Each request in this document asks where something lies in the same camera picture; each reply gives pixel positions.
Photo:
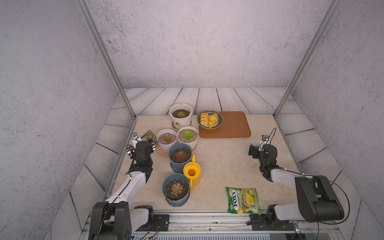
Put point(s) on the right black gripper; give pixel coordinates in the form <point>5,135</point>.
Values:
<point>256,152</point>

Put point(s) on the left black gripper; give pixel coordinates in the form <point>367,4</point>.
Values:
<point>150,147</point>

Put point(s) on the white pot pink-green succulent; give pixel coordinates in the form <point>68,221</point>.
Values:
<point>166,138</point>

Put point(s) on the blue pot red succulent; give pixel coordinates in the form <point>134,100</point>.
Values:
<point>180,155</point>

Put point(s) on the blue pot pink succulent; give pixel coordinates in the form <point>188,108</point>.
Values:
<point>176,189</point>

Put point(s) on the white pot bright green succulent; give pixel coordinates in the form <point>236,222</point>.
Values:
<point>189,136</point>

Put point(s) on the yellow watering can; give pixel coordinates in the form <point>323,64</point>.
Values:
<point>192,171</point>

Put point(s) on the large white pot dark soil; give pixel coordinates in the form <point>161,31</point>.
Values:
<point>181,114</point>

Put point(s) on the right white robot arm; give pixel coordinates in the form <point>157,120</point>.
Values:
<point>316,198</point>

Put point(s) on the green soup packet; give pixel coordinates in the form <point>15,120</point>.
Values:
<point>150,137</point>

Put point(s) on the pink saucer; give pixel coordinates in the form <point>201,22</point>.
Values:
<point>161,152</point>

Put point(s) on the brown wooden tray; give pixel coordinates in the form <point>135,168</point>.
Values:
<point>235,125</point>

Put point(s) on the green Fox's candy bag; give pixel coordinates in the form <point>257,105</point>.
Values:
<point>243,201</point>

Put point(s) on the blue patterned plate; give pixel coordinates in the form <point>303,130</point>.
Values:
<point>210,112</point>

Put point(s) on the right striped bread roll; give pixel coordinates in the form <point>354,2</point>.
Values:
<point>213,120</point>

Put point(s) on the striped bread roll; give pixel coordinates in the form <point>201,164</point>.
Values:
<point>213,120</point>
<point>204,119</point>

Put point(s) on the left striped bread roll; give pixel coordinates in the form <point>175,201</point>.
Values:
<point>204,119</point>

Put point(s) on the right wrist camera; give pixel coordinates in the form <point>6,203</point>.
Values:
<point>264,141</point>

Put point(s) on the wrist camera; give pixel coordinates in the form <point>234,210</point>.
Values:
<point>135,139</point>
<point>264,141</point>

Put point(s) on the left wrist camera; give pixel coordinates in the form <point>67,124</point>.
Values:
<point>135,139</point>

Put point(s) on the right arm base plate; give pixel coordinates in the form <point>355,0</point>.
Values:
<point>261,223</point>

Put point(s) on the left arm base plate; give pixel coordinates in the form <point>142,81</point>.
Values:
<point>157,222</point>

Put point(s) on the front aluminium rail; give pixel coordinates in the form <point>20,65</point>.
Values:
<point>221,225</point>

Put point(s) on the left aluminium frame post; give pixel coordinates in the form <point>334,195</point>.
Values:
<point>89,21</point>

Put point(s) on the aluminium frame post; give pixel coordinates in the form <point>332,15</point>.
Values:
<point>319,34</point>
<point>89,21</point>

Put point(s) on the right aluminium frame post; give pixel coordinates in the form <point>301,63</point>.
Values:
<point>319,34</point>

